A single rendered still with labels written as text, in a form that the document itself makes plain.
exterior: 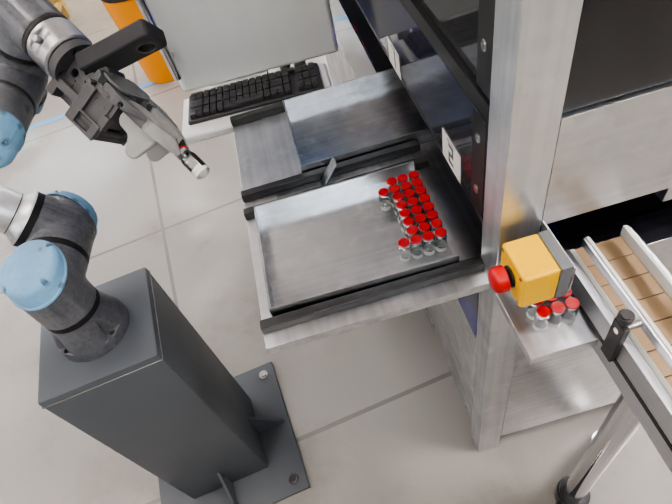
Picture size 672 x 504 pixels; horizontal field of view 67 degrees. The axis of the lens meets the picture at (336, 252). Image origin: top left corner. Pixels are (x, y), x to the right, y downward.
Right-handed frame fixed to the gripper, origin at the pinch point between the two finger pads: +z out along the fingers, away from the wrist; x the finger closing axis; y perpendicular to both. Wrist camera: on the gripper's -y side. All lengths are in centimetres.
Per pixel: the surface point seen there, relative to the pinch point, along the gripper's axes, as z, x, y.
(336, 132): 0, -56, -12
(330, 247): 20.1, -32.4, 3.8
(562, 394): 85, -75, 0
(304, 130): -6, -57, -7
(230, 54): -47, -82, -6
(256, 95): -30, -77, -3
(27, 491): -6, -72, 147
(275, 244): 11.5, -32.9, 11.3
